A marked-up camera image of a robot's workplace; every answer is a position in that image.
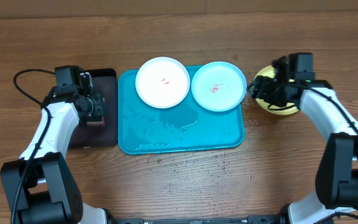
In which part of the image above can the white round plate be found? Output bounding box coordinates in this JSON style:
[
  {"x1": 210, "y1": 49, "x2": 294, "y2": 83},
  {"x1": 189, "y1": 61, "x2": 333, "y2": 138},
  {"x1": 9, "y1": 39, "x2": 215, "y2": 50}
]
[{"x1": 135, "y1": 57, "x2": 190, "y2": 109}]

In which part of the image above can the green and pink sponge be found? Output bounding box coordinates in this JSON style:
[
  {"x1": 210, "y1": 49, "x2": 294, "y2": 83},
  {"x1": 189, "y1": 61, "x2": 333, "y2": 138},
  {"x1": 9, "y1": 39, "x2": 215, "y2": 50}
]
[{"x1": 86, "y1": 98, "x2": 106, "y2": 126}]

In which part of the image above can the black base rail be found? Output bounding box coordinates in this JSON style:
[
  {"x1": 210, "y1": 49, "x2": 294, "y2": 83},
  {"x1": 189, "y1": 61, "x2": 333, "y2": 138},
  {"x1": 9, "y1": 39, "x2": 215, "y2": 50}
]
[{"x1": 112, "y1": 215, "x2": 286, "y2": 224}]

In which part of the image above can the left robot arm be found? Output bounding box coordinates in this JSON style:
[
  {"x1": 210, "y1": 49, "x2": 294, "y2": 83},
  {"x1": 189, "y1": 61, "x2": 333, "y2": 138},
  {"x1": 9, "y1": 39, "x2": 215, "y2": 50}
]
[{"x1": 0, "y1": 94, "x2": 114, "y2": 223}]

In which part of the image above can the light blue round plate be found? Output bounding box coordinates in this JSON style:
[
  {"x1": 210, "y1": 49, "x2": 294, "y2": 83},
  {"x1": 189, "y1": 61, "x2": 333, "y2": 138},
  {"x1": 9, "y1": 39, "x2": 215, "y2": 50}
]
[{"x1": 191, "y1": 62, "x2": 247, "y2": 112}]

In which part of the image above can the yellow-green round plate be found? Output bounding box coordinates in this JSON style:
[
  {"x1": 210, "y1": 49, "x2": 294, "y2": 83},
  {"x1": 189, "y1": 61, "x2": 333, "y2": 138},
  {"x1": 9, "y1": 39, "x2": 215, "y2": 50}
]
[{"x1": 255, "y1": 66, "x2": 299, "y2": 116}]

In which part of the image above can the black rectangular tray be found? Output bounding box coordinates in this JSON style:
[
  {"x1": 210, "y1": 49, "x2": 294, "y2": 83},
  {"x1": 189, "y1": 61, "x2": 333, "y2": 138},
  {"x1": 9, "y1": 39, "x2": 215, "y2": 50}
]
[{"x1": 68, "y1": 68, "x2": 118, "y2": 149}]

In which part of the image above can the teal plastic serving tray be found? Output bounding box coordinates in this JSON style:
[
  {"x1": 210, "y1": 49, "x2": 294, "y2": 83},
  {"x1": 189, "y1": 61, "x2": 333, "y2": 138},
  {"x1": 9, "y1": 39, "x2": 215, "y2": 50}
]
[{"x1": 118, "y1": 70, "x2": 245, "y2": 155}]

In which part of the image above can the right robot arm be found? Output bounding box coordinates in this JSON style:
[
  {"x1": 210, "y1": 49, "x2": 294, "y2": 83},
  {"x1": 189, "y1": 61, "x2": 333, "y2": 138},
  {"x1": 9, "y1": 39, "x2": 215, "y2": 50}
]
[{"x1": 247, "y1": 52, "x2": 358, "y2": 223}]

